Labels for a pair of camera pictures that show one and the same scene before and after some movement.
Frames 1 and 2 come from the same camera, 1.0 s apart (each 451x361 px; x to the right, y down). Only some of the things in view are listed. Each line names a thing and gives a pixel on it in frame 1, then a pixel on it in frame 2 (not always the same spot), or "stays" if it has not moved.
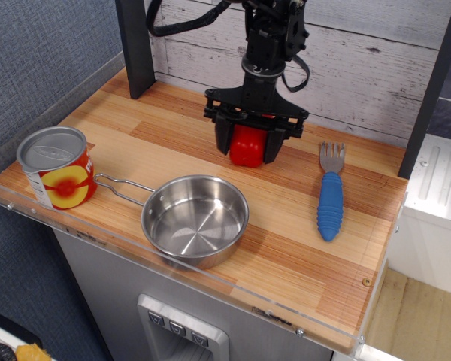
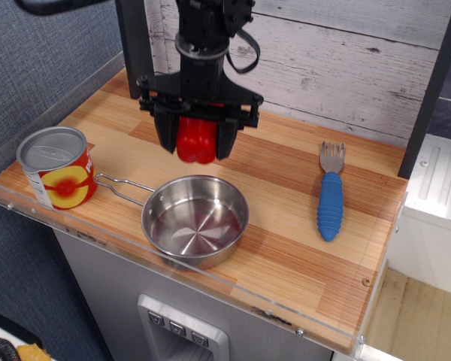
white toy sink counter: x=430 y=241 stays
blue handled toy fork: x=330 y=210 stays
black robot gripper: x=256 y=102 → x=201 y=89
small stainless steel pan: x=192 y=222 stays
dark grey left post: x=135 y=44 stays
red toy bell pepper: x=248 y=146 → x=197 y=138
